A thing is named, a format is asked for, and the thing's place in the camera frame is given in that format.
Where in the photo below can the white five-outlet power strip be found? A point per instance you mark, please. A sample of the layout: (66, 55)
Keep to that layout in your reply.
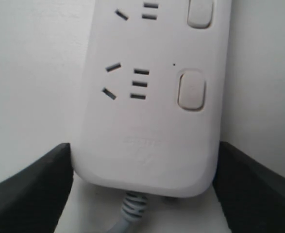
(151, 97)

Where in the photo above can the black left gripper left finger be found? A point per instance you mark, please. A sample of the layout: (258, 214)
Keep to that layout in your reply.
(33, 200)

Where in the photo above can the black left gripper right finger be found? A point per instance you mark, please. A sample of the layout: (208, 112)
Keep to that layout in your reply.
(251, 195)

